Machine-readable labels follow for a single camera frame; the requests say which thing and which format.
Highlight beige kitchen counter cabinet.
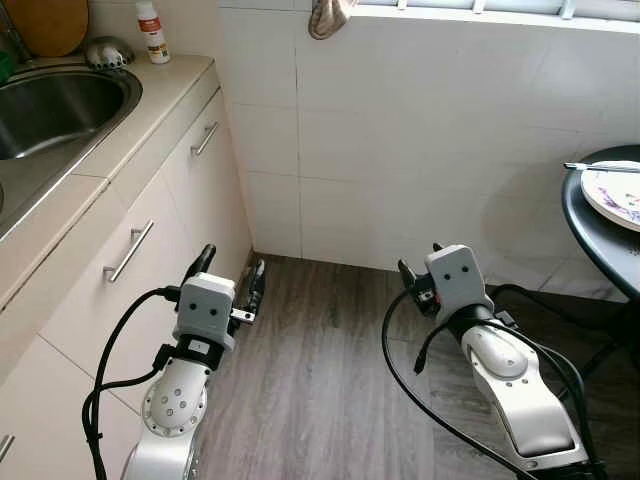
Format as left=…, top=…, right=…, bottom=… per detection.
left=0, top=54, right=257, bottom=480

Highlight black round table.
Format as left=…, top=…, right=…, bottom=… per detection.
left=488, top=144, right=640, bottom=401

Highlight silver metal utensil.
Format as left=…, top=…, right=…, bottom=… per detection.
left=562, top=160, right=640, bottom=175

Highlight white floral ceramic plate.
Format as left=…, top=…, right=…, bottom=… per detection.
left=580, top=160, right=640, bottom=234

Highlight stainless steel double sink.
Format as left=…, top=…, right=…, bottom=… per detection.
left=0, top=62, right=144, bottom=241

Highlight white bottle orange label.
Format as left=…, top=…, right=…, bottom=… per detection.
left=135, top=0, right=172, bottom=66

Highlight shiny steel bowl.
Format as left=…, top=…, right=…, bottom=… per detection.
left=85, top=36, right=136, bottom=70

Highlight brown hanging cloth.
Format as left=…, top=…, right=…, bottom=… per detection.
left=307, top=0, right=359, bottom=42

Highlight wooden cutting board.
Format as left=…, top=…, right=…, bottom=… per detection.
left=3, top=0, right=91, bottom=59

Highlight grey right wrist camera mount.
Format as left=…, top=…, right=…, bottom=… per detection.
left=424, top=244, right=495, bottom=320

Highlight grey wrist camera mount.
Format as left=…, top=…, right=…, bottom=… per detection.
left=424, top=244, right=495, bottom=320
left=174, top=271, right=239, bottom=352

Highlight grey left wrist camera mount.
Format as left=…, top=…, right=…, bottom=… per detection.
left=174, top=271, right=239, bottom=352

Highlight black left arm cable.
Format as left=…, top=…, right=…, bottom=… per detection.
left=82, top=286, right=183, bottom=480

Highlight white window frame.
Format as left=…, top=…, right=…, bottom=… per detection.
left=345, top=0, right=640, bottom=25

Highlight grey metal utensil handle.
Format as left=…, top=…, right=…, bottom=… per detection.
left=0, top=15, right=29, bottom=69

